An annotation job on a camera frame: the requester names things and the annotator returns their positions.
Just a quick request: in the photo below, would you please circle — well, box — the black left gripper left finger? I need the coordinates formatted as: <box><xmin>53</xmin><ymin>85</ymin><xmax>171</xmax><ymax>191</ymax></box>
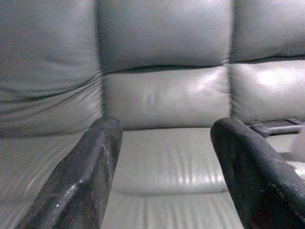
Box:
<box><xmin>16</xmin><ymin>116</ymin><xmax>123</xmax><ymax>229</ymax></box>

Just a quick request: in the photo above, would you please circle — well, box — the black remote control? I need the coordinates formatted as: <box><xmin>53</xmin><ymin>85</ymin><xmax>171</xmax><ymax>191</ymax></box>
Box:
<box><xmin>247</xmin><ymin>118</ymin><xmax>303</xmax><ymax>138</ymax></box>

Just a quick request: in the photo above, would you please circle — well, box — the grey leather sofa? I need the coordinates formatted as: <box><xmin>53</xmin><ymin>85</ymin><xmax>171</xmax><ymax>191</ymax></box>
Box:
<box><xmin>0</xmin><ymin>0</ymin><xmax>305</xmax><ymax>229</ymax></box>

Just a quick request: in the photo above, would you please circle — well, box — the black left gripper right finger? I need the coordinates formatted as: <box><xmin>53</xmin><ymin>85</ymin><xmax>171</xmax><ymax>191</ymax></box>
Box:
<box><xmin>210</xmin><ymin>117</ymin><xmax>305</xmax><ymax>229</ymax></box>

